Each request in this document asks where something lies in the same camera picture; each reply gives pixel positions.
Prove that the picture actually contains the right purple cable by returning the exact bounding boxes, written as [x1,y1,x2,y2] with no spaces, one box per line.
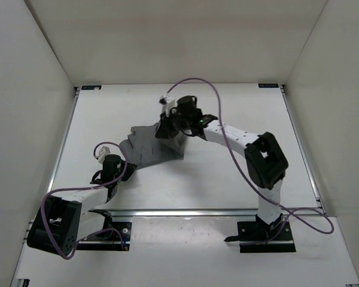
[166,78,335,234]

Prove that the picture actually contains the right blue table label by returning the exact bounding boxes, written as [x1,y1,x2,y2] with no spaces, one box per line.
[258,83,279,88]

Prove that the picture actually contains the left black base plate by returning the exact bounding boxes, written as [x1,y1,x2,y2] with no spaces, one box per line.
[77,221,132,252]

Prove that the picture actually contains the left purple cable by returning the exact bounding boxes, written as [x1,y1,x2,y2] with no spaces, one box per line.
[39,142,129,260]

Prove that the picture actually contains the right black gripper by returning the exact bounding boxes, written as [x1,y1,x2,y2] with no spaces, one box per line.
[155,111,191,141]

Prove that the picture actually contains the grey pleated skirt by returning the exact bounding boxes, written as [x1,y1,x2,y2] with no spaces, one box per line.
[120,123,187,169]

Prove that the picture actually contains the blue table label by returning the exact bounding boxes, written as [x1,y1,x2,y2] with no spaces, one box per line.
[258,83,279,88]
[81,85,102,90]

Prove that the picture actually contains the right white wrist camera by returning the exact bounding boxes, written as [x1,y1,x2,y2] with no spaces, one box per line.
[159,93,176,117]

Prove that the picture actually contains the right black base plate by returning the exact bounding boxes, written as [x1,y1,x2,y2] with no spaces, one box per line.
[224,221,296,253]

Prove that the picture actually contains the left blue table label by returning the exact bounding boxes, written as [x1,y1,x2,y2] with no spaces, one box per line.
[81,85,102,90]

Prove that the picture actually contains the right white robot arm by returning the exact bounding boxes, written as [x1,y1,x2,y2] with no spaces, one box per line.
[155,94,288,240]

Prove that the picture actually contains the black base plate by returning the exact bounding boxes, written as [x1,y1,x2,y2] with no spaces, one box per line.
[224,221,296,253]
[77,221,132,252]

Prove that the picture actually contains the purple cable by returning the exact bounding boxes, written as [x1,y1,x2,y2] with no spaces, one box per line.
[39,142,129,260]
[166,78,335,234]

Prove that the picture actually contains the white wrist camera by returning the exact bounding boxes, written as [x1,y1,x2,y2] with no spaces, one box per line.
[93,146,111,164]
[159,93,176,117]

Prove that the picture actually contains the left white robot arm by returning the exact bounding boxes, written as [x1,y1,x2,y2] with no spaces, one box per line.
[26,154,137,259]

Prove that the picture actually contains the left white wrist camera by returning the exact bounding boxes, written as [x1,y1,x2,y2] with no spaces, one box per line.
[93,146,111,164]

